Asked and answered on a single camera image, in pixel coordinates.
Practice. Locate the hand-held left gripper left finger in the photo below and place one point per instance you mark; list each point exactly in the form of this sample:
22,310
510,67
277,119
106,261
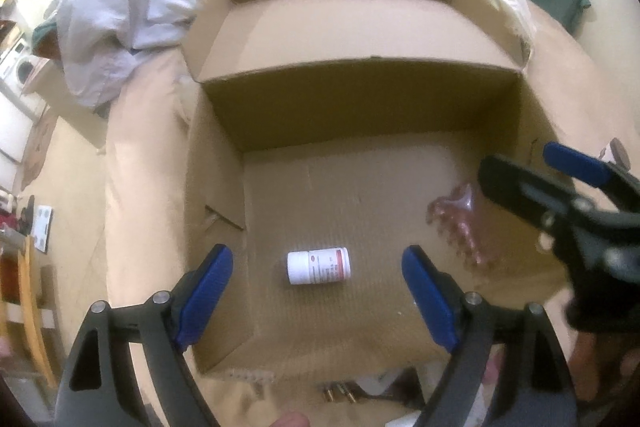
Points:
205,292

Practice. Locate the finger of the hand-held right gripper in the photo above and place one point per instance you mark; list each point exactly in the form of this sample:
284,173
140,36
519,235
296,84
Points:
520,192
580,164

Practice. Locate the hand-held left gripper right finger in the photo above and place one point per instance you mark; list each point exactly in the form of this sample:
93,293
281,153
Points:
430,297

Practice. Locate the clear plastic bag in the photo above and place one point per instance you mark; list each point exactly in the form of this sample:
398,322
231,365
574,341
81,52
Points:
460,222

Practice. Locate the white pill bottle red label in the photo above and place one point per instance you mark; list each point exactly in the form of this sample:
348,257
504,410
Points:
315,267

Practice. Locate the cardboard box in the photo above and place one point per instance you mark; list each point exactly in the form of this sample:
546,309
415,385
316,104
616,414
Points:
350,187

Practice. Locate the person's right hand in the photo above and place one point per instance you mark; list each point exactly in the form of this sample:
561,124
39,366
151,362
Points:
585,362

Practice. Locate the person's left hand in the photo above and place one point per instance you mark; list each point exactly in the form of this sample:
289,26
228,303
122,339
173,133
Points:
291,420

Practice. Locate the small jar brown lid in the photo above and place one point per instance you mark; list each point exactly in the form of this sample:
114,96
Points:
616,152

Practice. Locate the black rectangular device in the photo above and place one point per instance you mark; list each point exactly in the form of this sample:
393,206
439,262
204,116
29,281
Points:
402,392

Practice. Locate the beige bed sheet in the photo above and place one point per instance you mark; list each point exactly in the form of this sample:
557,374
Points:
145,167

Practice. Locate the white flat floor item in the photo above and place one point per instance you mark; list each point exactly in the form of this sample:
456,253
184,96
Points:
42,227

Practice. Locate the wooden chair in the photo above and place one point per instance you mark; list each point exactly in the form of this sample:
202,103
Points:
30,307

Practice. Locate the brown round rug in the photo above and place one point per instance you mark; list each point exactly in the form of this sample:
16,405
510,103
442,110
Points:
40,147

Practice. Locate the beige side table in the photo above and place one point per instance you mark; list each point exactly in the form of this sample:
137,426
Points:
65,107

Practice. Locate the white cabinet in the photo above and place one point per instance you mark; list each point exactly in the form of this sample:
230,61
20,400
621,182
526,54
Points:
12,132

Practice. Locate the white washing machine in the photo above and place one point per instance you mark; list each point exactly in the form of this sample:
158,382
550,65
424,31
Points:
17,67

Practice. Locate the pale grey duvet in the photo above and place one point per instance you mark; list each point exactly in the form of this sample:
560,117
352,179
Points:
115,7

